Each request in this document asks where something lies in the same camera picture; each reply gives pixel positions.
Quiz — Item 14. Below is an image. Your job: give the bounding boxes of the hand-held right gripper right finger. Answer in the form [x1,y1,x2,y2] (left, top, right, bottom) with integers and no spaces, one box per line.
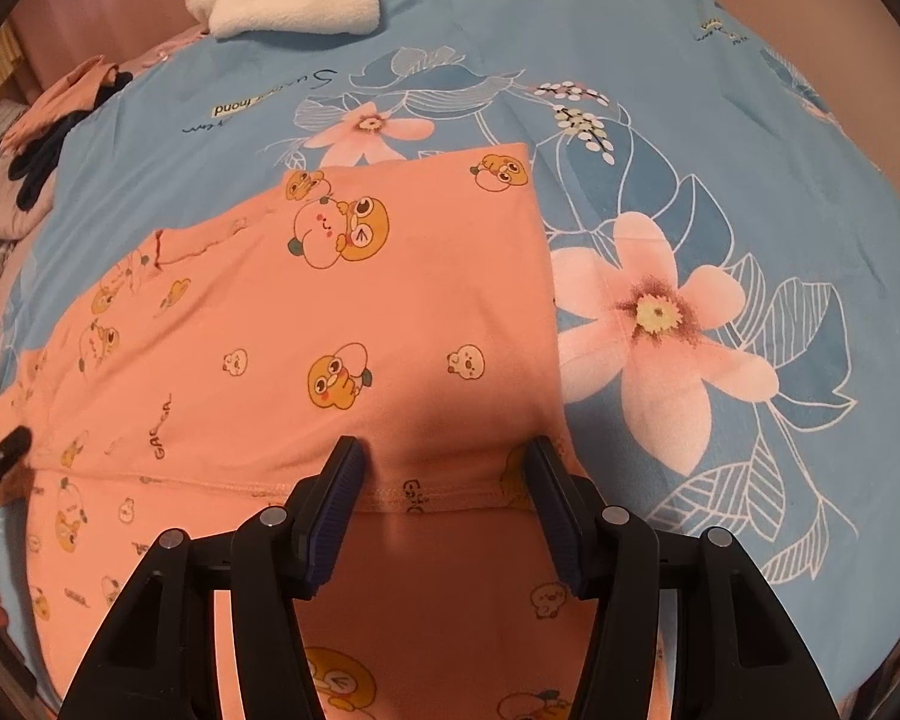
[523,436,842,720]

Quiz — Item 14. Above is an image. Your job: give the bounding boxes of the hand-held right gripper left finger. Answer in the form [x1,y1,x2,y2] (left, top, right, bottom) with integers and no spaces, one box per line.
[58,436,365,720]

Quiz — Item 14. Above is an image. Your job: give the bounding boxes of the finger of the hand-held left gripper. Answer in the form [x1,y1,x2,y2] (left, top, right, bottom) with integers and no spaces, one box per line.
[0,426,35,509]

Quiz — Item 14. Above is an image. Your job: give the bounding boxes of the orange cartoon print garment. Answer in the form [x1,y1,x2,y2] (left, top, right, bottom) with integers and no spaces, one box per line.
[0,141,665,720]

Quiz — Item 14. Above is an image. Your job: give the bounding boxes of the grey lavender cloth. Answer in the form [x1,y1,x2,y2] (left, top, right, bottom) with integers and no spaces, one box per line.
[0,150,55,241]

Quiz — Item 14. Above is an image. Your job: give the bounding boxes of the dark navy garment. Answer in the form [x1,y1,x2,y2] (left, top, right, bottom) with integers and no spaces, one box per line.
[7,67,136,212]

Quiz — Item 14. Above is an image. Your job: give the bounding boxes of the pink garment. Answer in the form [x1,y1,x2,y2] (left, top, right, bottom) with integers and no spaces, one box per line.
[4,22,203,158]

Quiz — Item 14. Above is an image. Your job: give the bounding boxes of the yellowish fringed cloth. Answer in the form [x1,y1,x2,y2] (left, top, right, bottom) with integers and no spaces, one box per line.
[0,30,29,103]

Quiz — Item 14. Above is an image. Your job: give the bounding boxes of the blue floral bedsheet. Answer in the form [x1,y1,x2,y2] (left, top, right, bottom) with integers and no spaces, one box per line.
[0,0,900,720]

